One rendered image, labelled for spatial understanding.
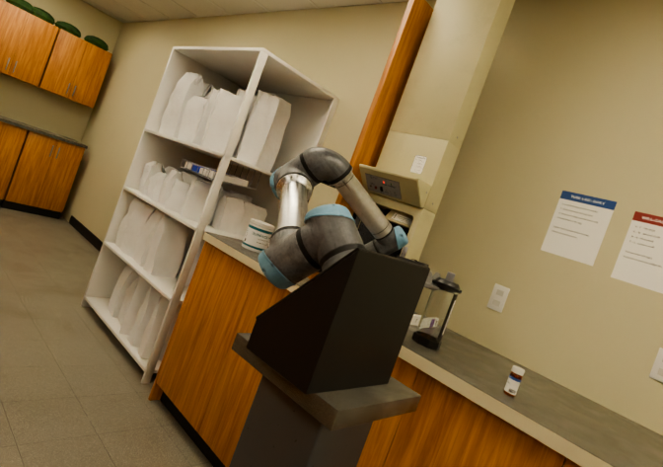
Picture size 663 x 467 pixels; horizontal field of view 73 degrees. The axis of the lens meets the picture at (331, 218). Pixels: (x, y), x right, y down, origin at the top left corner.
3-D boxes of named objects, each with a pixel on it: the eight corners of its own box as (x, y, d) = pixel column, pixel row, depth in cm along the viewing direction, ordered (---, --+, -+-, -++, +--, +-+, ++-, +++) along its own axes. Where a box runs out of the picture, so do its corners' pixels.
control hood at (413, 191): (366, 191, 208) (373, 171, 207) (423, 208, 186) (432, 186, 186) (351, 184, 199) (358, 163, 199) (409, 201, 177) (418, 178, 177)
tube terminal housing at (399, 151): (362, 290, 227) (415, 148, 226) (414, 317, 205) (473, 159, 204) (331, 285, 208) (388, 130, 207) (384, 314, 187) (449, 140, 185)
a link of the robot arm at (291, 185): (299, 246, 104) (302, 144, 149) (251, 275, 108) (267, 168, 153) (330, 276, 110) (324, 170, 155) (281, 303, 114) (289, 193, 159)
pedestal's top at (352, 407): (331, 431, 80) (338, 411, 80) (231, 349, 101) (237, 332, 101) (415, 411, 104) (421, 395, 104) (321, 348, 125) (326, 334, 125)
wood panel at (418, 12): (368, 288, 243) (458, 45, 241) (372, 290, 241) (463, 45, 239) (307, 277, 207) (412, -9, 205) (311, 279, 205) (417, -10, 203)
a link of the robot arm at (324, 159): (331, 127, 146) (407, 233, 165) (304, 146, 150) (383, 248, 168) (330, 139, 136) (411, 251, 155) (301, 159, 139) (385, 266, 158)
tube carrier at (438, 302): (444, 346, 161) (465, 290, 161) (437, 349, 152) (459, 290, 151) (416, 333, 166) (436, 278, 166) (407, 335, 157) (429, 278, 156)
